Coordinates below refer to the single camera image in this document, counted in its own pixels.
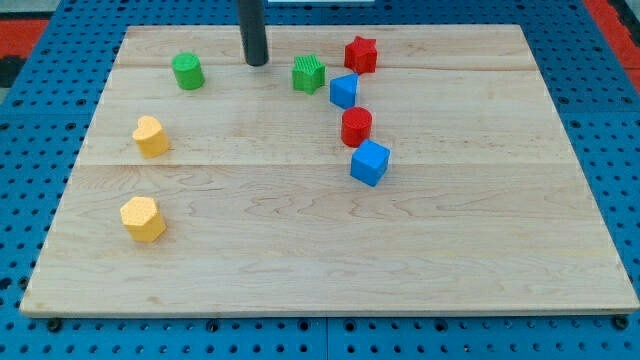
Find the green star block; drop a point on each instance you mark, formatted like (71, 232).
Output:
(308, 73)

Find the red star block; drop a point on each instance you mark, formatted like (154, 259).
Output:
(361, 55)

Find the wooden board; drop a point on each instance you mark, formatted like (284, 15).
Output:
(483, 209)

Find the blue cube block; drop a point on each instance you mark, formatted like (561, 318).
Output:
(369, 162)

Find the red cylinder block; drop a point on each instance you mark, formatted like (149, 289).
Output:
(356, 126)

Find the blue triangle block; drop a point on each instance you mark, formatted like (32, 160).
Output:
(343, 90)

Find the green cylinder block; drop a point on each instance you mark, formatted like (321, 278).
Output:
(187, 70)

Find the yellow heart block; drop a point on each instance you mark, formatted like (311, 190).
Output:
(150, 137)

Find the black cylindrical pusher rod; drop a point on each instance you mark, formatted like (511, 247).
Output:
(253, 32)

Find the yellow hexagon block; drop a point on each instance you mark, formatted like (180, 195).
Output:
(142, 219)

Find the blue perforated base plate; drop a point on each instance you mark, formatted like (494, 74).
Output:
(47, 111)

